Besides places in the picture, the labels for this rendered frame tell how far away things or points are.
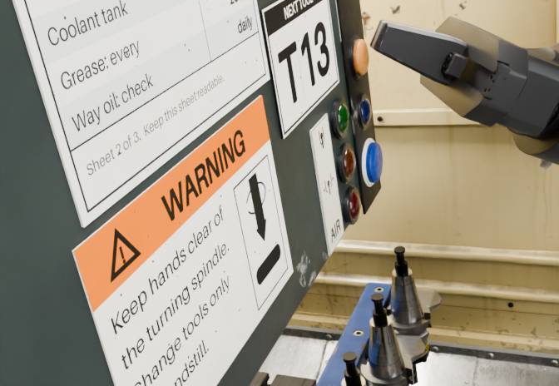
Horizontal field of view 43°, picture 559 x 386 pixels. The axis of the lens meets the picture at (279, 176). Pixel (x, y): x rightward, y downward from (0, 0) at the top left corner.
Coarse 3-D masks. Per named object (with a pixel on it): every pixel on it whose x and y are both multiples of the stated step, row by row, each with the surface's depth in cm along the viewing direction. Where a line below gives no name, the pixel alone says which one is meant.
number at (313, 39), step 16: (320, 16) 43; (304, 32) 41; (320, 32) 43; (304, 48) 41; (320, 48) 43; (304, 64) 41; (320, 64) 43; (304, 80) 41; (320, 80) 43; (304, 96) 41
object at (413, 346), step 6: (396, 336) 94; (402, 336) 94; (408, 336) 94; (414, 336) 93; (402, 342) 93; (408, 342) 92; (414, 342) 92; (420, 342) 92; (402, 348) 92; (408, 348) 91; (414, 348) 91; (420, 348) 91; (366, 354) 92; (408, 354) 90; (414, 354) 90; (420, 354) 90; (414, 360) 90
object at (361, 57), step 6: (360, 42) 49; (354, 48) 48; (360, 48) 48; (366, 48) 49; (354, 54) 48; (360, 54) 48; (366, 54) 49; (354, 60) 48; (360, 60) 48; (366, 60) 49; (354, 66) 49; (360, 66) 49; (366, 66) 50; (360, 72) 49
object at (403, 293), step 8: (408, 272) 93; (392, 280) 94; (400, 280) 93; (408, 280) 93; (392, 288) 94; (400, 288) 93; (408, 288) 93; (416, 288) 94; (392, 296) 95; (400, 296) 94; (408, 296) 93; (416, 296) 94; (392, 304) 95; (400, 304) 94; (408, 304) 94; (416, 304) 94; (392, 312) 96; (400, 312) 94; (408, 312) 94; (416, 312) 94; (400, 320) 95; (408, 320) 94; (416, 320) 95
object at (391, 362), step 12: (372, 324) 84; (384, 324) 84; (372, 336) 85; (384, 336) 84; (372, 348) 85; (384, 348) 84; (396, 348) 85; (372, 360) 86; (384, 360) 85; (396, 360) 85; (372, 372) 86; (384, 372) 85; (396, 372) 85
